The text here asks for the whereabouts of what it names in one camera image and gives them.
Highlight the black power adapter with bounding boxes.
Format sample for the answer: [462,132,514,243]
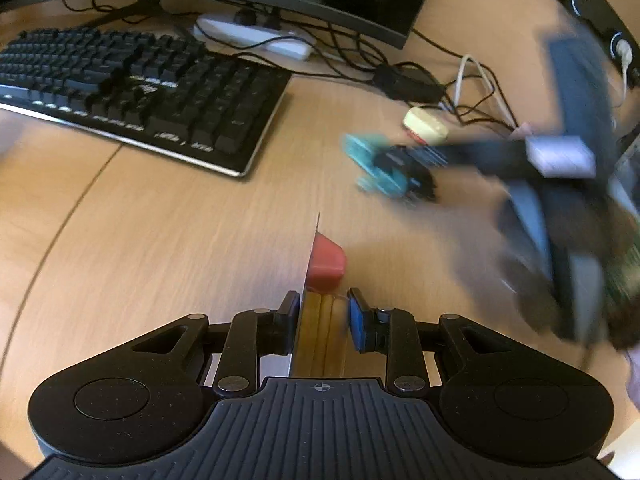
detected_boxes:
[372,63,445,104]

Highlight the black cables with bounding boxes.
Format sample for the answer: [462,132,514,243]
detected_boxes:
[62,0,522,137]

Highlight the black keyboard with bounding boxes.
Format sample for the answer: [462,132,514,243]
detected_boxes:
[1,28,292,178]

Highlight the wooden card with red piece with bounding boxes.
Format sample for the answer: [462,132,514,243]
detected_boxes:
[290,226,349,378]

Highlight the teal toy clip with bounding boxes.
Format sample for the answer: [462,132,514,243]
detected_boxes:
[343,134,442,202]

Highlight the white plug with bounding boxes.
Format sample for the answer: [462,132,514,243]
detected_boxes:
[615,39,634,108]

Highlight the cream round object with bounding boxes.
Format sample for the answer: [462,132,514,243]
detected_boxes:
[402,107,449,145]

